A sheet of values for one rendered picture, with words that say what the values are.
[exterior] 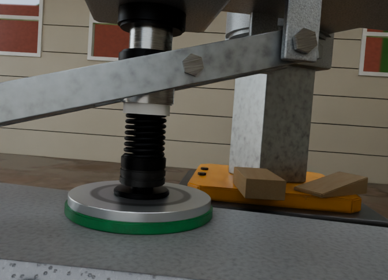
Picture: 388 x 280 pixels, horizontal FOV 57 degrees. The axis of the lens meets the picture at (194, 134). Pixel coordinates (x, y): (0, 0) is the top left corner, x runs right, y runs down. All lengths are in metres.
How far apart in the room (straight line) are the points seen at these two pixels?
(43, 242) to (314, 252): 0.31
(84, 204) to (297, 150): 0.83
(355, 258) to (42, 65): 7.17
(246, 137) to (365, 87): 5.87
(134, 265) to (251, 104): 0.86
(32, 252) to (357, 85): 6.69
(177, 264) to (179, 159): 6.24
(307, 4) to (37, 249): 0.44
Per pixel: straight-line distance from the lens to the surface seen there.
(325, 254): 0.46
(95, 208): 0.47
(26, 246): 0.43
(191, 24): 0.61
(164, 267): 0.37
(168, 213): 0.46
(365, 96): 6.96
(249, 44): 0.51
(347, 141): 6.86
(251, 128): 1.15
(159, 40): 0.52
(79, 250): 0.42
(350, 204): 1.06
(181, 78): 0.49
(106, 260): 0.39
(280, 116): 1.14
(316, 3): 0.54
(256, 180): 0.89
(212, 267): 0.38
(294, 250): 0.46
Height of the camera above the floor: 0.97
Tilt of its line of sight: 3 degrees down
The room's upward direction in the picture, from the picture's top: 4 degrees clockwise
